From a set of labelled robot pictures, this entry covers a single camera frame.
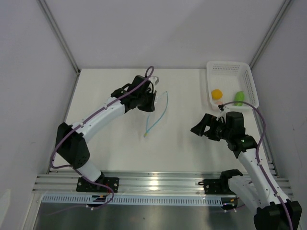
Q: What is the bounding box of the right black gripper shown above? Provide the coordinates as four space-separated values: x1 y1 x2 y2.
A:
190 114 231 142

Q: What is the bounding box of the clear zip top bag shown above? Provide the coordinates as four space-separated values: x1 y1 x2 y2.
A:
143 91 168 138

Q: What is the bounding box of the yellow toy fruit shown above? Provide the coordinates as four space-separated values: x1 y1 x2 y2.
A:
211 89 223 100

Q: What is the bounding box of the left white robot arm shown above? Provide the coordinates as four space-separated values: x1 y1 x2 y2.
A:
54 75 159 192

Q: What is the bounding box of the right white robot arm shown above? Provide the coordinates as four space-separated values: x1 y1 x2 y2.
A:
191 112 302 230

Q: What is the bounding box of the green toy vegetable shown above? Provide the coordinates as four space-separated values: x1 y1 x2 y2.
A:
234 91 245 106

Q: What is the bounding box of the white plastic basket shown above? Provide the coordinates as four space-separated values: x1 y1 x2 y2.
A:
206 61 259 111

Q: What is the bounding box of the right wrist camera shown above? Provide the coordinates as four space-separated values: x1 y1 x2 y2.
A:
218 104 230 115

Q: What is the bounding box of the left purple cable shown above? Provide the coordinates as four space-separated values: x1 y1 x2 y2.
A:
49 66 154 171

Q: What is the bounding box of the purple cable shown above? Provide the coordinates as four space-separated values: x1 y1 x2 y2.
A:
49 66 154 171
217 100 295 230

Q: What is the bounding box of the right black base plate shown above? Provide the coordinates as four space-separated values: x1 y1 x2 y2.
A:
198 179 235 195

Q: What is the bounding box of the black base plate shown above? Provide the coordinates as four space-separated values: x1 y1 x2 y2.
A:
76 173 119 193
198 179 235 195

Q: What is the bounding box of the aluminium rail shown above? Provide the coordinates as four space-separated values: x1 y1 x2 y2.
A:
32 171 295 197

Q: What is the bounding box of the white slotted cable duct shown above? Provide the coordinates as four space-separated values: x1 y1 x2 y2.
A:
42 194 223 207

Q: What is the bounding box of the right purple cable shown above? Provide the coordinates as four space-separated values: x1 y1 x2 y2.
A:
217 100 295 230

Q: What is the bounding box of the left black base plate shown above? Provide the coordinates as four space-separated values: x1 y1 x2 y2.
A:
76 173 119 193

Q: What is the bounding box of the left aluminium frame post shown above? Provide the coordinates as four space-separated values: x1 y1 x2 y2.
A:
36 0 81 75

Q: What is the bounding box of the aluminium frame post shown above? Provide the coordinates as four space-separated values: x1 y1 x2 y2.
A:
36 0 81 75
249 0 294 69

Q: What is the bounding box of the right aluminium frame post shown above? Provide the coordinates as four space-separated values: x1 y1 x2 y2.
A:
249 0 294 69

